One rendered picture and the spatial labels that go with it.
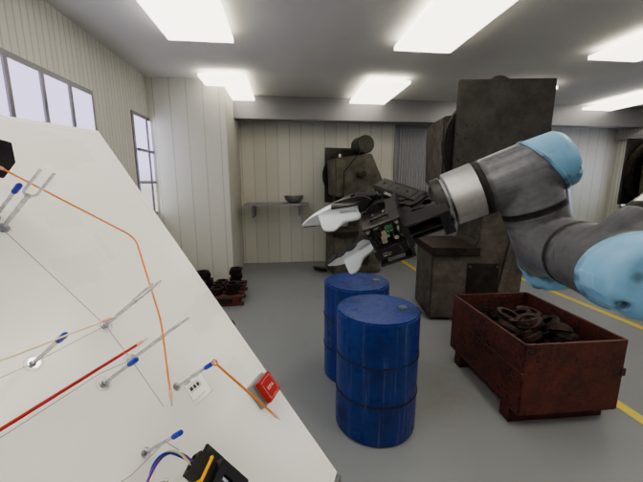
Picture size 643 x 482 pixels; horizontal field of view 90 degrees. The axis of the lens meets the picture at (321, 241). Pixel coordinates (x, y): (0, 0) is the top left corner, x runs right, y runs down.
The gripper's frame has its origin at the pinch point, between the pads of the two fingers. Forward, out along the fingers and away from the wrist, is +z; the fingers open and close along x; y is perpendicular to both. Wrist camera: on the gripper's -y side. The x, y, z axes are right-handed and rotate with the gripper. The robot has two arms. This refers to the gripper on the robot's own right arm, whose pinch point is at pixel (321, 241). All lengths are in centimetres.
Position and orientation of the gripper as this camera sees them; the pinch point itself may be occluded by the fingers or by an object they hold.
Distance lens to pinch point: 53.5
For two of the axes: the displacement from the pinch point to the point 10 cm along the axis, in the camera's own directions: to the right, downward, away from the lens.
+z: -8.8, 3.4, 3.2
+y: -0.7, 5.8, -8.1
